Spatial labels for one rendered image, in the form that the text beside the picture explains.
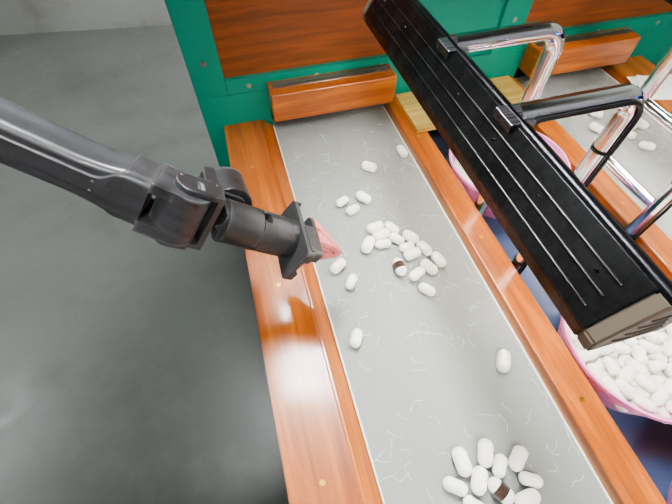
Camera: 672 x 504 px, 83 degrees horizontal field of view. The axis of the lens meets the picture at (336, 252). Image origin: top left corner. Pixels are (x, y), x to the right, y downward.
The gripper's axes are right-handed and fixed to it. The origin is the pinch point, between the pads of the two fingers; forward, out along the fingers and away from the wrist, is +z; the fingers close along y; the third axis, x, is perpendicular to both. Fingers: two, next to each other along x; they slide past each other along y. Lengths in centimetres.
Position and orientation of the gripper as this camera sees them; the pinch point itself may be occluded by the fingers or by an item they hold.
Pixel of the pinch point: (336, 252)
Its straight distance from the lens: 60.4
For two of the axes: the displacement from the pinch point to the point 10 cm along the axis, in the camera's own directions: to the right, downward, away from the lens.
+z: 7.5, 2.1, 6.3
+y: -2.5, -7.9, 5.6
